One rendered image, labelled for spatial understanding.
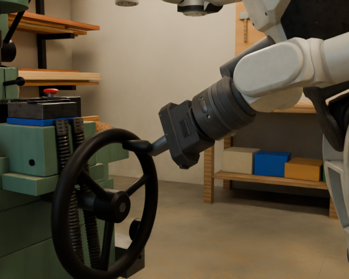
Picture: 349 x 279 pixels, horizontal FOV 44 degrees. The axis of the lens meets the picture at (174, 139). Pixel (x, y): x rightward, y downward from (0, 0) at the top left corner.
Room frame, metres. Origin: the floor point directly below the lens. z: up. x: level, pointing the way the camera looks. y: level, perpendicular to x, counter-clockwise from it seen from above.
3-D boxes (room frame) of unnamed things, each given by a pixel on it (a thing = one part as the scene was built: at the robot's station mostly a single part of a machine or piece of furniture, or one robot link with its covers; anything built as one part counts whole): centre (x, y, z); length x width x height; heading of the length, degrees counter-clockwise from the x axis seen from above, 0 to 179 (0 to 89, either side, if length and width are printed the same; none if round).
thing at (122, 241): (1.11, 0.15, 0.58); 0.12 x 0.08 x 0.08; 59
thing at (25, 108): (0.85, 0.25, 0.99); 0.13 x 0.11 x 0.06; 149
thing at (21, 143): (0.85, 0.25, 0.91); 0.15 x 0.14 x 0.09; 149
